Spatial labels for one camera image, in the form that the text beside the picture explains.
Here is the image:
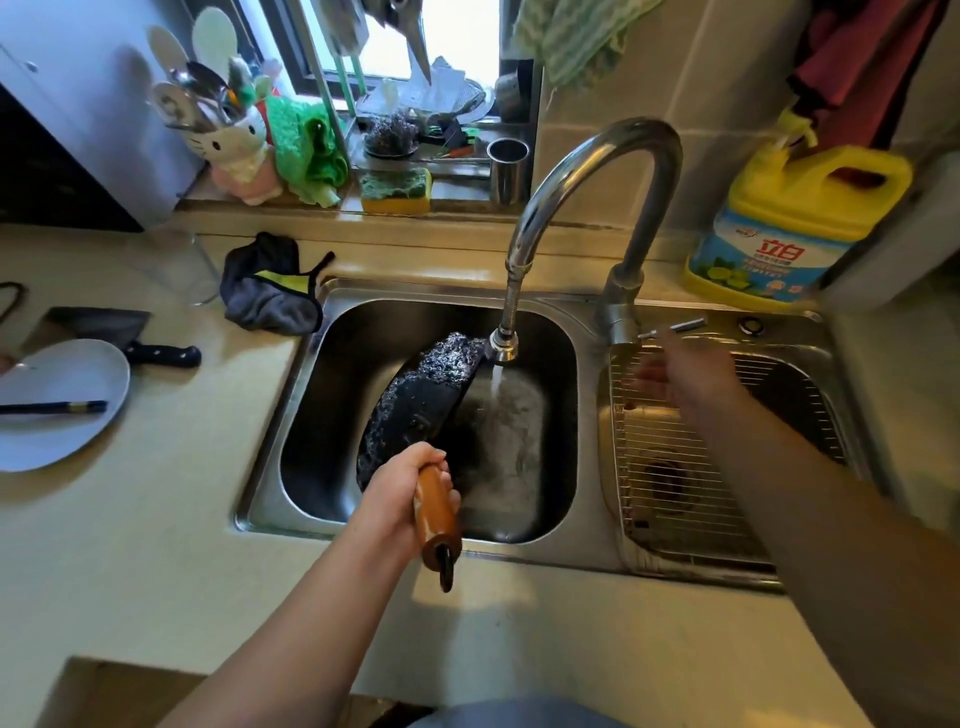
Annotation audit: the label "person's left hand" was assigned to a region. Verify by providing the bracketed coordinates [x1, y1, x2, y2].
[351, 442, 463, 573]

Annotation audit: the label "person's right hand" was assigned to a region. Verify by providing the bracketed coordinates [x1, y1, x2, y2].
[628, 333, 749, 421]

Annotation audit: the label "black wok with wooden handle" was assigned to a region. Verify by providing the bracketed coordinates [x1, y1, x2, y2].
[355, 332, 554, 594]

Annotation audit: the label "person's right forearm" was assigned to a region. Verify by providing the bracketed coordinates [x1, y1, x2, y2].
[678, 382, 960, 728]

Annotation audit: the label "person's left forearm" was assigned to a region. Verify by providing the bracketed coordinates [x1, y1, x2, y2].
[157, 521, 429, 728]

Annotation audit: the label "stainless steel double sink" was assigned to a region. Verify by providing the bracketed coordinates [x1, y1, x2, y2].
[234, 279, 880, 595]

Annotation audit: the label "yellow detergent bottle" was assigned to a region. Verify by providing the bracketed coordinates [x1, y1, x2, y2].
[682, 107, 915, 313]

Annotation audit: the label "steel kitchen faucet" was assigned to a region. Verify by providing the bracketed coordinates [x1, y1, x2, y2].
[489, 117, 710, 366]

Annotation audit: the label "grey dish cloth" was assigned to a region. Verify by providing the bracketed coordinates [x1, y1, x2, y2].
[219, 232, 336, 336]

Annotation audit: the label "stainless steel cup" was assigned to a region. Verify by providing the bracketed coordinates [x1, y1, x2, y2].
[486, 138, 531, 206]

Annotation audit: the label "yellow green sponge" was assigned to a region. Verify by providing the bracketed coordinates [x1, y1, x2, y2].
[359, 168, 433, 217]

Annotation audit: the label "person's blue clothing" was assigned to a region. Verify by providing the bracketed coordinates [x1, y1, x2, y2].
[408, 697, 633, 728]

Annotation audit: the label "clear glass cup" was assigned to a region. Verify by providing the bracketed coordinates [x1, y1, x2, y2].
[129, 228, 223, 308]

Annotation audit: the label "steel wool scrubber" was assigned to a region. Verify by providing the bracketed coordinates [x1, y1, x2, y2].
[364, 112, 420, 159]

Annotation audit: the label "green scrubbing cloth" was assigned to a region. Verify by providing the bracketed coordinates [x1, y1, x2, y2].
[264, 93, 351, 209]

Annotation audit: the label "green striped towel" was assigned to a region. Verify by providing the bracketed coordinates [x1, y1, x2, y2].
[508, 0, 666, 89]

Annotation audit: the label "cat-shaped utensil holder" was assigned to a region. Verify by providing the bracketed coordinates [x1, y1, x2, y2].
[183, 112, 285, 207]

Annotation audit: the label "red hanging cloth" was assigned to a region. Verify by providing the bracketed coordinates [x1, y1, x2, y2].
[787, 0, 948, 153]

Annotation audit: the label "black chopsticks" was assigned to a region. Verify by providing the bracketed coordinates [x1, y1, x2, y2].
[0, 400, 109, 417]

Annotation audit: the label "white plate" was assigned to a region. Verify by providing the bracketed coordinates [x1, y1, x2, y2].
[0, 339, 132, 474]

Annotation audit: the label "cardboard box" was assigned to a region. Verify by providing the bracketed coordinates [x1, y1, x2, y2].
[36, 656, 438, 728]

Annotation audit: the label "hanging scissors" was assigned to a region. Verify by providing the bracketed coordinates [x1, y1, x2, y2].
[360, 0, 435, 86]

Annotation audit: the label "bunch of metal utensils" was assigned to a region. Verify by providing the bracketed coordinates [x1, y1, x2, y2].
[146, 6, 273, 135]

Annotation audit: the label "grey cabinet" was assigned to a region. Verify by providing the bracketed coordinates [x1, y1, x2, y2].
[0, 0, 205, 232]

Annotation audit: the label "wire sink rack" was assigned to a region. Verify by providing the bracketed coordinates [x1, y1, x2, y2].
[609, 346, 849, 565]

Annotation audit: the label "black-handled cleaver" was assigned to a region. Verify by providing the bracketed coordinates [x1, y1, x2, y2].
[21, 306, 203, 370]

